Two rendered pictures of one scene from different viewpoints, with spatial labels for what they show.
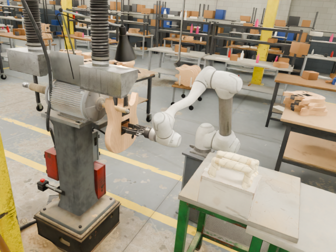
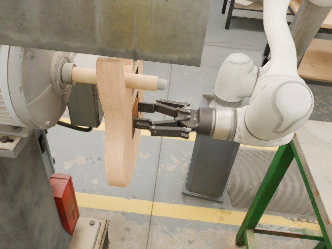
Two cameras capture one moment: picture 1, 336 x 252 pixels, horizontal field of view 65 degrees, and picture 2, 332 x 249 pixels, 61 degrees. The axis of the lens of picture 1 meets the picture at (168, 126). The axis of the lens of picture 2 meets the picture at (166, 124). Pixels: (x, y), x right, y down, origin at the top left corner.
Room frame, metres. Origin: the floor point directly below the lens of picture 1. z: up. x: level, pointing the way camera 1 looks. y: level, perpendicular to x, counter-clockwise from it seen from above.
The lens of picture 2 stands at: (1.09, 0.45, 1.58)
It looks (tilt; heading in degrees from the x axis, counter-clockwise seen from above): 41 degrees down; 337
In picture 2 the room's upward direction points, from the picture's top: 6 degrees clockwise
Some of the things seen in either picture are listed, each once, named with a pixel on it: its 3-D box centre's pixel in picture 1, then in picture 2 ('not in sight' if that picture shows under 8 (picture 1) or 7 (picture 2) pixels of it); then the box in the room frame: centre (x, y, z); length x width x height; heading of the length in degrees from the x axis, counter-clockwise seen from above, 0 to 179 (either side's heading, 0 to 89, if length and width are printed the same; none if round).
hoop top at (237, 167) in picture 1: (231, 165); not in sight; (1.10, -0.32, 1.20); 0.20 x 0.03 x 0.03; 65
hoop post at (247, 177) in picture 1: (246, 179); not in sight; (1.07, -0.40, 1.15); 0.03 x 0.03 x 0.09
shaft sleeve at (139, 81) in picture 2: (114, 108); (115, 79); (1.61, 0.36, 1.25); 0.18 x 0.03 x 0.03; 66
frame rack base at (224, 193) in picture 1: (227, 190); not in sight; (1.15, -0.34, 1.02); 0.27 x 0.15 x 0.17; 66
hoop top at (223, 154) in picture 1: (235, 158); not in sight; (1.18, -0.36, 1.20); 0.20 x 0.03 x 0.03; 65
